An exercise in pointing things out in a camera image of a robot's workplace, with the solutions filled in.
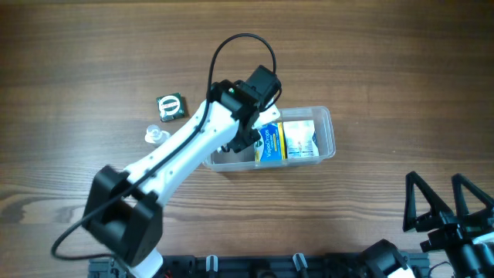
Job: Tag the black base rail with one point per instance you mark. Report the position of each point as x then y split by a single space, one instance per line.
329 265

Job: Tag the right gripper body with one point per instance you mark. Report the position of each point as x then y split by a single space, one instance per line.
444 227

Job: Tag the blue VapoDrops box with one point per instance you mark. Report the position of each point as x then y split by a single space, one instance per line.
271 146

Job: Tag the clear plastic container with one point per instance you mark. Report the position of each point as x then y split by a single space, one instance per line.
245 160

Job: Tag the green Zam-Buk box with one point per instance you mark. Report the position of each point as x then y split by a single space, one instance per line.
170 107

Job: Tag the white medicine box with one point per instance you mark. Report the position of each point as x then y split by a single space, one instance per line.
300 137

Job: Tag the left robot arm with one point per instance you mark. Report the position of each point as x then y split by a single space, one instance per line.
124 209

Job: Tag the small white bottle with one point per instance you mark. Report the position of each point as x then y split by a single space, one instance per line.
156 136

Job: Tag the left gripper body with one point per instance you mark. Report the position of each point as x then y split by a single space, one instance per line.
242 140

